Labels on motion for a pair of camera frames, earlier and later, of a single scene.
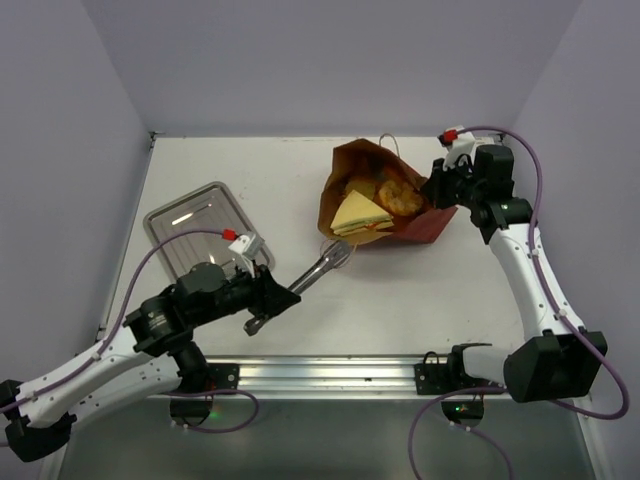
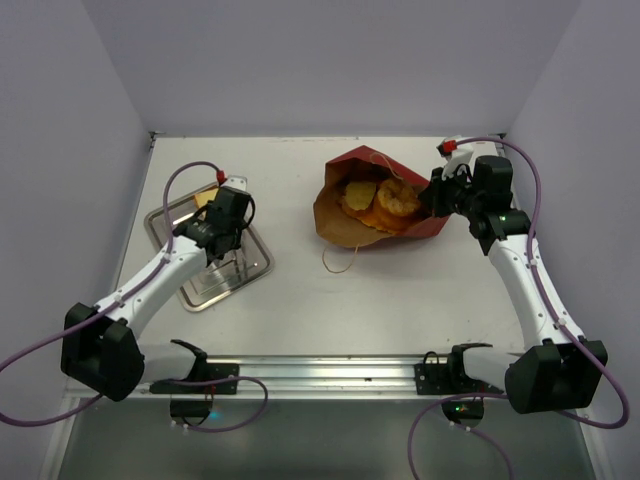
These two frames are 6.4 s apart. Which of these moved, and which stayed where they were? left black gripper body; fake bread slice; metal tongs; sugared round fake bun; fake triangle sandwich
Moved: left black gripper body; fake triangle sandwich; metal tongs
Stayed: fake bread slice; sugared round fake bun
